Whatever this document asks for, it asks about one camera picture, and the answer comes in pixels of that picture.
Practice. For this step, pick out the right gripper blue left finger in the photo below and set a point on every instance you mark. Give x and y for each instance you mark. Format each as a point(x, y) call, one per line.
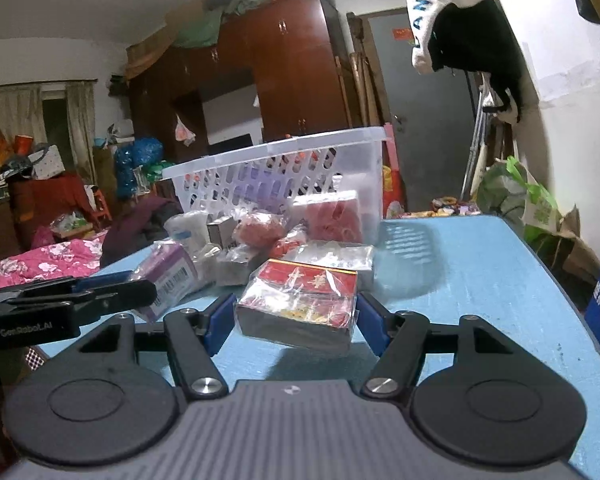
point(218, 322)

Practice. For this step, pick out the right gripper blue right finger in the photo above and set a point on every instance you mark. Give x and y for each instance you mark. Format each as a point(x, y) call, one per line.
point(375, 322)

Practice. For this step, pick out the red cigarette box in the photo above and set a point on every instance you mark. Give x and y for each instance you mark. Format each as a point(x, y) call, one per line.
point(299, 305)

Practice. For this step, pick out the pink red packet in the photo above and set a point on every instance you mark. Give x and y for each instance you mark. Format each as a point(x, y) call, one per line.
point(330, 217)

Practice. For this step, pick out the white perforated plastic basket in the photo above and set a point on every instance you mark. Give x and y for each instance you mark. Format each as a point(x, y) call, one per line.
point(269, 176)

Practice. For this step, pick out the pink floral bedding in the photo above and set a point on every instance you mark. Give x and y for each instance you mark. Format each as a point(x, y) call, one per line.
point(73, 259)

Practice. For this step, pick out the purple barcode box in bag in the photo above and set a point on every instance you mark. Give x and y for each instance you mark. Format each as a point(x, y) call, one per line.
point(171, 270)

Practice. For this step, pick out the white gauze roll packet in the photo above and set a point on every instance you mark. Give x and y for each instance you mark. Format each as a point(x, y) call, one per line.
point(190, 230)

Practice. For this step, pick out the red round wrapped packet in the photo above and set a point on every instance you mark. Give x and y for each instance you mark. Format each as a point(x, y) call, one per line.
point(259, 229)

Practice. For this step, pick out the green plastic bag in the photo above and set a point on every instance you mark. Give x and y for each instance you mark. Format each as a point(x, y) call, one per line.
point(509, 191)

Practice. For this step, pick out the orange white hanging bag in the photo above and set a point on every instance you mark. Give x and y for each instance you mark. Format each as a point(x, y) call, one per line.
point(183, 134)

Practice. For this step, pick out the beige window curtains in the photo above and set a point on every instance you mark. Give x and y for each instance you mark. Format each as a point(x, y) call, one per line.
point(21, 112)

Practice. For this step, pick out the grey metal door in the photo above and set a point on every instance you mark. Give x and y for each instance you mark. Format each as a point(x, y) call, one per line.
point(432, 115)

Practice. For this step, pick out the dark red wooden wardrobe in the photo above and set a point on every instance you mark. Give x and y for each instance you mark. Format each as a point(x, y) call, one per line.
point(292, 51)

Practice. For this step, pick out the black hanging garment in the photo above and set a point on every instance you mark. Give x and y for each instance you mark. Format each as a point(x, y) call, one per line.
point(478, 39)

